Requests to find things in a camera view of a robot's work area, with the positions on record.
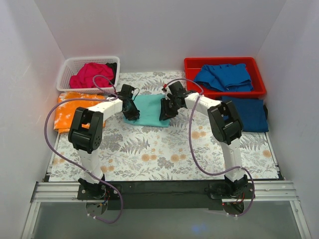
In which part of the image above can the teal t shirt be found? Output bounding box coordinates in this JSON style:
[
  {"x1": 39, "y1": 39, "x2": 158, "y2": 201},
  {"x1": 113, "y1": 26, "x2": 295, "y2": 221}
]
[{"x1": 124, "y1": 94, "x2": 170, "y2": 127}]

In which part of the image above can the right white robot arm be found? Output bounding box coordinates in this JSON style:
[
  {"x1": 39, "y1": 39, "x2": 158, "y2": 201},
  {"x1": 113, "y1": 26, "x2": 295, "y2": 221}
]
[{"x1": 159, "y1": 79, "x2": 248, "y2": 197}]

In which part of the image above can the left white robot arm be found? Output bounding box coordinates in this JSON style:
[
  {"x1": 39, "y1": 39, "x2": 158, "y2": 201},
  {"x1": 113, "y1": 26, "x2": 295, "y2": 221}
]
[{"x1": 68, "y1": 84, "x2": 140, "y2": 199}]

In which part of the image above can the floral table mat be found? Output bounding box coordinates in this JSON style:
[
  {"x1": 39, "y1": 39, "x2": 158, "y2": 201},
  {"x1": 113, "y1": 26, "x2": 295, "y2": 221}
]
[{"x1": 49, "y1": 71, "x2": 279, "y2": 182}]

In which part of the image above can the black garment in basket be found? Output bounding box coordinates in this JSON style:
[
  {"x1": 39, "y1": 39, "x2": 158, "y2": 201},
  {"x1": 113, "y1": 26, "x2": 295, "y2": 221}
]
[{"x1": 106, "y1": 62, "x2": 118, "y2": 85}]

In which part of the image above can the red plastic bin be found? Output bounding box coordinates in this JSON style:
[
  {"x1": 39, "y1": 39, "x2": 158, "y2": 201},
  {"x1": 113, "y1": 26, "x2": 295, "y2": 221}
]
[{"x1": 184, "y1": 57, "x2": 267, "y2": 100}]

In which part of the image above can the magenta t shirt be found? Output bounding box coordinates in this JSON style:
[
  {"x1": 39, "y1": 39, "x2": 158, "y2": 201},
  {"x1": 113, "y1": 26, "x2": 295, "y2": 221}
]
[{"x1": 69, "y1": 63, "x2": 111, "y2": 89}]

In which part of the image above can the blue crumpled t shirt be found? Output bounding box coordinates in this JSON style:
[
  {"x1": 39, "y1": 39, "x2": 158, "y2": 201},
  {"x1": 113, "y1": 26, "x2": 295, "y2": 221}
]
[{"x1": 194, "y1": 63, "x2": 254, "y2": 92}]

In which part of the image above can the orange folded t shirt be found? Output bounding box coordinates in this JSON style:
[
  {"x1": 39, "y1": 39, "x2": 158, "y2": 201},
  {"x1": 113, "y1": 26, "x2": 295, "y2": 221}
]
[{"x1": 54, "y1": 92, "x2": 104, "y2": 133}]

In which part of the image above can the white plastic basket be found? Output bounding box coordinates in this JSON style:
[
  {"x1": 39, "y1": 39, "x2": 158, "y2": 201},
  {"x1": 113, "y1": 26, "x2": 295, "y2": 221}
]
[{"x1": 56, "y1": 56, "x2": 120, "y2": 95}]

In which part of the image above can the navy folded t shirt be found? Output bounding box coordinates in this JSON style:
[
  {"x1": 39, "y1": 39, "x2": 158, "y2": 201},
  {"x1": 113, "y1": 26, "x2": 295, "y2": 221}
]
[{"x1": 221, "y1": 96, "x2": 269, "y2": 132}]

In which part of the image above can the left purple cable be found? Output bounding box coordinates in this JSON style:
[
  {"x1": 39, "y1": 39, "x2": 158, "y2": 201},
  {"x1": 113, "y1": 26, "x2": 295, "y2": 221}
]
[{"x1": 44, "y1": 74, "x2": 124, "y2": 224}]

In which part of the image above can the purple cable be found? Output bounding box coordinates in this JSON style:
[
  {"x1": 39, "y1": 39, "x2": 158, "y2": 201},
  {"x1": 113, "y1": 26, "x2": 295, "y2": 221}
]
[
  {"x1": 44, "y1": 74, "x2": 124, "y2": 224},
  {"x1": 162, "y1": 78, "x2": 256, "y2": 218}
]

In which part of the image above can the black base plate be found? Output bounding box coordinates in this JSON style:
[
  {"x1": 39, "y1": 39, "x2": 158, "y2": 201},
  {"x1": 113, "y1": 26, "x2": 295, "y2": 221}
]
[{"x1": 76, "y1": 180, "x2": 256, "y2": 211}]

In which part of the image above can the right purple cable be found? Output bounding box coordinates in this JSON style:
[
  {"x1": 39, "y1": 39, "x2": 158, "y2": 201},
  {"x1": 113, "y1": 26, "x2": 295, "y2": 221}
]
[{"x1": 162, "y1": 78, "x2": 256, "y2": 218}]

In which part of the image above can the aluminium mounting rail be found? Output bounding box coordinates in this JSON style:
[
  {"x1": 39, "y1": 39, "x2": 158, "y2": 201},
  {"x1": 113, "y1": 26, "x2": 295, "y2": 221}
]
[{"x1": 32, "y1": 181, "x2": 299, "y2": 202}]

